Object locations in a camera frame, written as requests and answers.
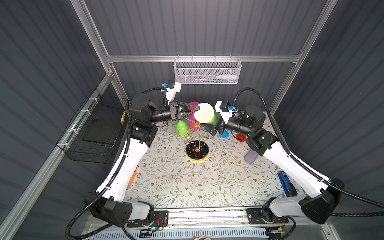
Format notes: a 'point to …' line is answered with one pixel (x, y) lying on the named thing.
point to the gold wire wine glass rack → (197, 149)
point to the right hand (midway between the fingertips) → (207, 114)
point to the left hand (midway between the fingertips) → (200, 109)
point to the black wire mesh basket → (94, 134)
